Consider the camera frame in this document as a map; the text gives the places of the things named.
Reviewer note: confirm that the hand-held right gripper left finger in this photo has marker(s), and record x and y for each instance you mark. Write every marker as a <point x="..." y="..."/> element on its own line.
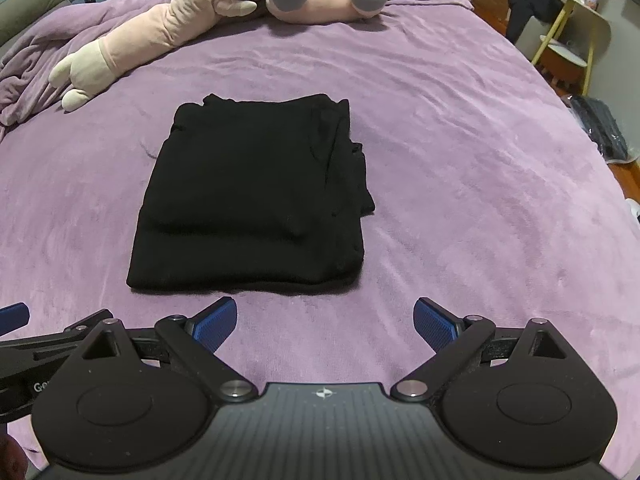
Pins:
<point x="216" y="324"/>

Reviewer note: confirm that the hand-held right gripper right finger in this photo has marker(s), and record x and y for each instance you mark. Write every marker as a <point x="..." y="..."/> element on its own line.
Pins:
<point x="436" y="325"/>

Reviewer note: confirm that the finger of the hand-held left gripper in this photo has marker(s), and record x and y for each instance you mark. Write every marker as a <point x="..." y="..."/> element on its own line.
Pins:
<point x="12" y="316"/>

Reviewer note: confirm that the black garment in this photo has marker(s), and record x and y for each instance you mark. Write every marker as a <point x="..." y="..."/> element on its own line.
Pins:
<point x="250" y="200"/>

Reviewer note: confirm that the dark clothes pile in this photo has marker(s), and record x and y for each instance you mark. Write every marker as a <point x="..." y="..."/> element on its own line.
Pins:
<point x="532" y="12"/>

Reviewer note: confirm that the purple bed blanket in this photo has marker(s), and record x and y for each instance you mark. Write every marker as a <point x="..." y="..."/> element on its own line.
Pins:
<point x="475" y="160"/>

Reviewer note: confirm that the black bag on floor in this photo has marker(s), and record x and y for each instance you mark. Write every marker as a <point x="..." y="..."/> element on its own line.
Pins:
<point x="597" y="127"/>

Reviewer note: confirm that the crumpled purple blanket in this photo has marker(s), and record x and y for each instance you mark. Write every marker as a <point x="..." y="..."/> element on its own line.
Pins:
<point x="35" y="60"/>

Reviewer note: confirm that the long beige pink plush toy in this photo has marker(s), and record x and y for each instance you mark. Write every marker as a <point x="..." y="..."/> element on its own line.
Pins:
<point x="150" y="25"/>

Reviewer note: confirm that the green padded headboard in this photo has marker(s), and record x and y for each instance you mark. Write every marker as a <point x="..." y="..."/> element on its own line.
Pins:
<point x="25" y="10"/>

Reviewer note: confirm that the yellow-legged side table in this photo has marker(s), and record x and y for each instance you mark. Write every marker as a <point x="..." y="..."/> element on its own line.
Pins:
<point x="570" y="45"/>

